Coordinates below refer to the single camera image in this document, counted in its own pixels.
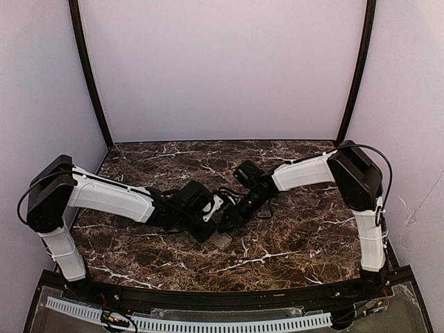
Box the white universal remote control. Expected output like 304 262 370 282
209 230 232 250

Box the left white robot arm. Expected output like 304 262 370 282
19 155 223 282

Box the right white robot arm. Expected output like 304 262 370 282
219 140 388 272

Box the right black camera cable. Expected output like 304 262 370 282
255 200 275 220

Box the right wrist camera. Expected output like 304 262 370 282
217 187 246 205

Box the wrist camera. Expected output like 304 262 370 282
217 187 246 205
202 194 224 222

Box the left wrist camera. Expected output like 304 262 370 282
202 194 224 222

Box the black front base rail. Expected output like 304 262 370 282
59 280 368 313

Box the white slotted cable duct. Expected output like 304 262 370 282
45 296 332 332

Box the right black frame post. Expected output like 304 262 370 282
334 0 377 146

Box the black frame post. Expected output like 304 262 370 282
334 0 377 146
68 0 114 151

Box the left black frame post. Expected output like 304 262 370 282
68 0 114 151

